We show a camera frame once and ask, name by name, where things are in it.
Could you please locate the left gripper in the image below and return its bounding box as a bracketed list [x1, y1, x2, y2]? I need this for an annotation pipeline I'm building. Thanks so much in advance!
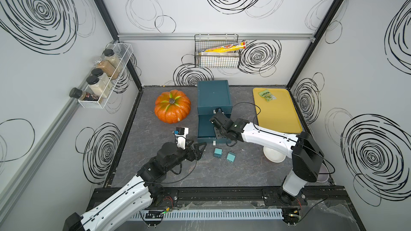
[164, 137, 206, 173]

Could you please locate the teal drawer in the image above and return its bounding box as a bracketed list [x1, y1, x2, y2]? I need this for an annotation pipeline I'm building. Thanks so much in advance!
[197, 114, 230, 144]

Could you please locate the teal plug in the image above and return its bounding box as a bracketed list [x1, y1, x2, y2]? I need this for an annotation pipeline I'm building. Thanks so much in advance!
[226, 152, 236, 163]
[214, 148, 223, 158]

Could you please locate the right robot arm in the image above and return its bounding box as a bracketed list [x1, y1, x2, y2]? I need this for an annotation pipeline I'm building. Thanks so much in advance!
[210, 112, 324, 204]

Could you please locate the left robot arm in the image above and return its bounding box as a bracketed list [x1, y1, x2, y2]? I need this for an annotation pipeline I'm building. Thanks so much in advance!
[63, 141, 207, 231]

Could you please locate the teal drawer cabinet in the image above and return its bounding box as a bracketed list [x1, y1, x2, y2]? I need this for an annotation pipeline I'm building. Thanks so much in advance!
[198, 80, 233, 116]

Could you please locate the orange pumpkin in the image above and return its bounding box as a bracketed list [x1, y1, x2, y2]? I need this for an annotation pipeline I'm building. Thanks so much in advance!
[154, 90, 191, 124]

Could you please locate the green snack packet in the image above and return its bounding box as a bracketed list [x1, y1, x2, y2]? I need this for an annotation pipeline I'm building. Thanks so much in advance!
[259, 89, 276, 102]

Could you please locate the yellow tray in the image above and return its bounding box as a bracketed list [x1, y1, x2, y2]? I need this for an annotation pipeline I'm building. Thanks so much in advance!
[253, 88, 302, 134]

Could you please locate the white bowl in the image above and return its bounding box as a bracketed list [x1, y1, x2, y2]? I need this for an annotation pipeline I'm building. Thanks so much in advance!
[263, 147, 286, 163]

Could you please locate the yellow tube package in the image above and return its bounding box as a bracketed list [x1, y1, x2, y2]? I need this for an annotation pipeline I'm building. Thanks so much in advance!
[201, 42, 246, 53]

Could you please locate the purple cup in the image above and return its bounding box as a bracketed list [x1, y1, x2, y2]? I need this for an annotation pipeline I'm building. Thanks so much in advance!
[316, 163, 330, 183]

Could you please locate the spice jar cream powder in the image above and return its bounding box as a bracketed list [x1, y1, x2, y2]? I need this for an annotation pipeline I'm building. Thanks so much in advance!
[86, 75, 110, 98]

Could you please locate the spice jar brown powder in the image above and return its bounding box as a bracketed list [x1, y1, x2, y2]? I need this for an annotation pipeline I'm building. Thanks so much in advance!
[95, 59, 119, 80]

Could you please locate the spice jar white powder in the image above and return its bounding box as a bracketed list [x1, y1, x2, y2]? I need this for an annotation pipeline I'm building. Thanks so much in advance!
[91, 68, 112, 89]

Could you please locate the spice jar beige powder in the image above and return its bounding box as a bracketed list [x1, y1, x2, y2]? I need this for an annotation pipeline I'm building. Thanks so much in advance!
[103, 49, 123, 71]

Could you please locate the dark sauce bottle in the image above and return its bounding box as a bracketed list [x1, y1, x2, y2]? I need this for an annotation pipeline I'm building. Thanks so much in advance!
[69, 88, 99, 102]

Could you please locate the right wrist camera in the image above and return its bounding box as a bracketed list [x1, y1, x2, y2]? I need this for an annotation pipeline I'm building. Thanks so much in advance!
[214, 108, 224, 114]

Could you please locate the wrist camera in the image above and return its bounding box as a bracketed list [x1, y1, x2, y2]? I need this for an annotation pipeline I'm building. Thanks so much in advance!
[214, 108, 224, 114]
[174, 127, 189, 150]

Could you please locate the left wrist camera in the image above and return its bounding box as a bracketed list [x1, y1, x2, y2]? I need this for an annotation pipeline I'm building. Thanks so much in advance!
[174, 127, 189, 150]

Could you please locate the black wire basket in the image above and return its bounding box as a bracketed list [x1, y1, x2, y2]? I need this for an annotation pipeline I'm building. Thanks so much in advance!
[194, 34, 240, 68]

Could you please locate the grey cable duct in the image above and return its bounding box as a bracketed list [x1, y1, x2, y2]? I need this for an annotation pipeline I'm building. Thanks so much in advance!
[128, 209, 284, 221]

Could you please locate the clear wall shelf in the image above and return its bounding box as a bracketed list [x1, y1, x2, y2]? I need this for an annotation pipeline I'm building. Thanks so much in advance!
[78, 43, 133, 113]

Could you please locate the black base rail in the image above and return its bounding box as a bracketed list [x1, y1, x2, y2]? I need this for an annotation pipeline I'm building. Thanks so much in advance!
[91, 185, 349, 207]

